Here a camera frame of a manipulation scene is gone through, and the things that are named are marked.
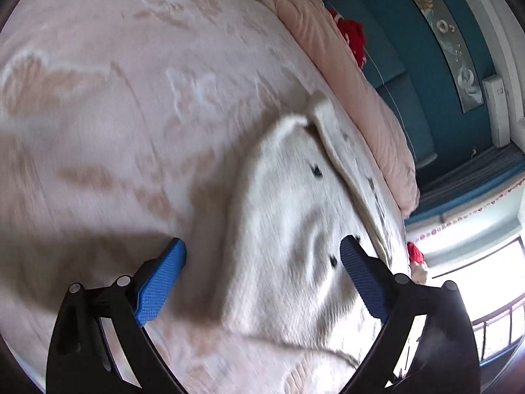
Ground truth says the pink patterned bed blanket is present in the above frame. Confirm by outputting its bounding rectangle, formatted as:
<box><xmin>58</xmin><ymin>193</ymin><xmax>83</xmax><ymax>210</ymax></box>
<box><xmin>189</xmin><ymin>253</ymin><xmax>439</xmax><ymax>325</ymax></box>
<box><xmin>0</xmin><ymin>0</ymin><xmax>411</xmax><ymax>394</ymax></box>

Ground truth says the balcony railing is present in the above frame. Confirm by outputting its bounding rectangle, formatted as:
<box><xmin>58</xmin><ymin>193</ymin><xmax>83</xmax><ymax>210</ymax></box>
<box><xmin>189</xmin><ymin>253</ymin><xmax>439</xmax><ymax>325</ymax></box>
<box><xmin>404</xmin><ymin>293</ymin><xmax>525</xmax><ymax>374</ymax></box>

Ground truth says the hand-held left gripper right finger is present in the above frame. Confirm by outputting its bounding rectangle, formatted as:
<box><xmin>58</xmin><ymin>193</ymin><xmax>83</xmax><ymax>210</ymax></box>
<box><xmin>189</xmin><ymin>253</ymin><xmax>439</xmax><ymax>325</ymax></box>
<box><xmin>334</xmin><ymin>235</ymin><xmax>481</xmax><ymax>394</ymax></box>

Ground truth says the white knit cardigan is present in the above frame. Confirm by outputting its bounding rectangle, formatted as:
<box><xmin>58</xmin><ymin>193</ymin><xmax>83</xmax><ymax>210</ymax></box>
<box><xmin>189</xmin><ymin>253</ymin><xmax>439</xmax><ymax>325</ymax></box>
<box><xmin>219</xmin><ymin>98</ymin><xmax>411</xmax><ymax>364</ymax></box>

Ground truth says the blue padded headboard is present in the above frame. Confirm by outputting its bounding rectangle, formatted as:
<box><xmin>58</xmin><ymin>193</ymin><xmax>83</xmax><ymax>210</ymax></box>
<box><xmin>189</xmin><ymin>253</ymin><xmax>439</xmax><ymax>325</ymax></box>
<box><xmin>320</xmin><ymin>0</ymin><xmax>439</xmax><ymax>169</ymax></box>

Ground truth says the white air conditioner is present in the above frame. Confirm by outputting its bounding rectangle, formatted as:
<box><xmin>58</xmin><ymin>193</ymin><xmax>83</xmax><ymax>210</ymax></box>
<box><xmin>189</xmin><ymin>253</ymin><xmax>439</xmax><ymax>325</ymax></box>
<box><xmin>482</xmin><ymin>75</ymin><xmax>512</xmax><ymax>147</ymax></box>

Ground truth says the red and white toy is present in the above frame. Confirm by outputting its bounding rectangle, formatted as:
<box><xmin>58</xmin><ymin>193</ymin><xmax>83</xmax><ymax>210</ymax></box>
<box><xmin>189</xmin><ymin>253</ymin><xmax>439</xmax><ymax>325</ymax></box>
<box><xmin>406</xmin><ymin>241</ymin><xmax>430</xmax><ymax>284</ymax></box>

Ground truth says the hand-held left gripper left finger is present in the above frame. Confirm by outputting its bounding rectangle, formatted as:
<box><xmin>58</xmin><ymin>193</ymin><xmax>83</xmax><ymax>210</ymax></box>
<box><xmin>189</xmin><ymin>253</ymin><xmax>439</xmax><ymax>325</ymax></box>
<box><xmin>46</xmin><ymin>237</ymin><xmax>187</xmax><ymax>394</ymax></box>

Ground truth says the pink folded quilt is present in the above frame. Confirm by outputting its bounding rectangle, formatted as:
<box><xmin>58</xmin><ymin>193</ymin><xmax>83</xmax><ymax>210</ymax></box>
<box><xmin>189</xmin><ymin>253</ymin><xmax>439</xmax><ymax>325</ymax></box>
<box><xmin>253</xmin><ymin>0</ymin><xmax>420</xmax><ymax>219</ymax></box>

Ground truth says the red cloth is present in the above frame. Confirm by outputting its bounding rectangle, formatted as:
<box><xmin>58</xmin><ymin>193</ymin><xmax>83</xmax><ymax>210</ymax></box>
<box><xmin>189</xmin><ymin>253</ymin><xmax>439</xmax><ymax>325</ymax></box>
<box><xmin>326</xmin><ymin>7</ymin><xmax>367</xmax><ymax>68</ymax></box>

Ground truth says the long floral wall picture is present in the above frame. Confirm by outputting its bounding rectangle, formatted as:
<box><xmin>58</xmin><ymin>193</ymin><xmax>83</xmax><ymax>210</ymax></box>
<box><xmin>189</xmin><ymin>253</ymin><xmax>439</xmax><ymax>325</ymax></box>
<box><xmin>404</xmin><ymin>0</ymin><xmax>485</xmax><ymax>114</ymax></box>

